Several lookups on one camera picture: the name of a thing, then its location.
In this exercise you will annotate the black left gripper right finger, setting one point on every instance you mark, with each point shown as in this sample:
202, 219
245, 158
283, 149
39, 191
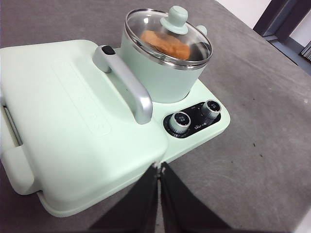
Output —
184, 208

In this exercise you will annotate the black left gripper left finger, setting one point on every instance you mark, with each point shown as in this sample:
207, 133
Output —
136, 208

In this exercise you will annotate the brown potato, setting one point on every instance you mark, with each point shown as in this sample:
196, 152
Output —
170, 48

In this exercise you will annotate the glass pot lid green knob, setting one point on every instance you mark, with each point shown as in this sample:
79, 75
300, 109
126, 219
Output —
177, 17

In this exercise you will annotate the mint green steamer pot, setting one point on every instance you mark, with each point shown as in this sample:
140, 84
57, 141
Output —
155, 80

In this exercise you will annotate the mint green breakfast machine base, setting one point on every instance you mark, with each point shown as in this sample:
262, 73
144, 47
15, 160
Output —
184, 148

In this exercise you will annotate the silver control knob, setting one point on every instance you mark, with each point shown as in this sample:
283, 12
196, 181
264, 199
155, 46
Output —
211, 108
180, 121

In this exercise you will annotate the dark grey door frame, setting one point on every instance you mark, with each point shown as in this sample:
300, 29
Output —
274, 17

